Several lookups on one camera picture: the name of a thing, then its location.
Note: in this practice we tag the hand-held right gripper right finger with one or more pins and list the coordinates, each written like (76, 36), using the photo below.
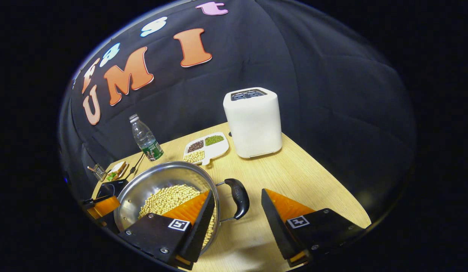
(273, 223)

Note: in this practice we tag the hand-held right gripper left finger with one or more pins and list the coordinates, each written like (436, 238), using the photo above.
(202, 230)

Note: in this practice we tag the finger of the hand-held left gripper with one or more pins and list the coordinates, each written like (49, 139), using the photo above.
(105, 207)

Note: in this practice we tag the black induction cooktop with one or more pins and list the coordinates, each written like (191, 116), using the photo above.
(109, 187)

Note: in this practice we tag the plate with sandwich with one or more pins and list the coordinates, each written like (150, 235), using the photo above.
(117, 170)

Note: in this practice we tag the pile of yellow soybeans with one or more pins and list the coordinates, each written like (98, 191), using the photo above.
(166, 200)

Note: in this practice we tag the clear plastic water bottle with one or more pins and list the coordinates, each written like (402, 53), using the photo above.
(146, 139)

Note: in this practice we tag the white divided plate with beans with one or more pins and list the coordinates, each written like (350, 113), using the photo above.
(215, 149)

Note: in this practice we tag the white toaster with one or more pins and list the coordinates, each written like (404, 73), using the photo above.
(253, 124)

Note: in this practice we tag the black backdrop cloth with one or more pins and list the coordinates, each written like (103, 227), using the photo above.
(332, 113)

